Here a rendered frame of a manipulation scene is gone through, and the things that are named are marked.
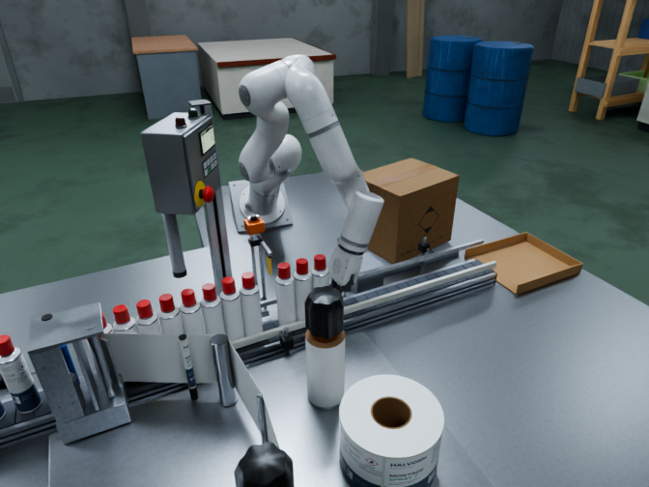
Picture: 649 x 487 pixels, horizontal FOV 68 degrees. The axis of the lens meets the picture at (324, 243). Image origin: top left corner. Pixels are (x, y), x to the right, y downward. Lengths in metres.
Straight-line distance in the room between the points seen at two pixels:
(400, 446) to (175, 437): 0.51
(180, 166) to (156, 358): 0.44
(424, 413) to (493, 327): 0.61
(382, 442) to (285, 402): 0.33
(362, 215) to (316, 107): 0.30
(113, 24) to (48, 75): 1.29
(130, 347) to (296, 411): 0.41
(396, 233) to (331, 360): 0.71
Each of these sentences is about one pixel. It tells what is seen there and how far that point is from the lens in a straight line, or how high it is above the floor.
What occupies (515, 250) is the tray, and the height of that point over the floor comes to 0.83.
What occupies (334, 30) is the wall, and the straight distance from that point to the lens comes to 9.53.
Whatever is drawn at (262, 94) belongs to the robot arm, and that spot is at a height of 1.48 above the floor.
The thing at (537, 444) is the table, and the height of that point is 0.83.
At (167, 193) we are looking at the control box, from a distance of 1.15.
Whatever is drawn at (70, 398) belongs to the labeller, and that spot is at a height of 1.00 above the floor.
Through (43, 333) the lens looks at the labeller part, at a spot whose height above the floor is 1.14.
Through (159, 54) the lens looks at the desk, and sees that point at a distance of 7.08.
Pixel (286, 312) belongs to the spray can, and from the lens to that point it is 1.36.
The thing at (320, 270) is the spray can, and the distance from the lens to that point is 1.33.
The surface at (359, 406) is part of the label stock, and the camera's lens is 1.01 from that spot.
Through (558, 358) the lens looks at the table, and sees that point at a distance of 1.52.
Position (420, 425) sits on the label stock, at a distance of 0.99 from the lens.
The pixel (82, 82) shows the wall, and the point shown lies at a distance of 9.06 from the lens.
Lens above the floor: 1.77
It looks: 30 degrees down
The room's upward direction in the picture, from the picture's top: 1 degrees counter-clockwise
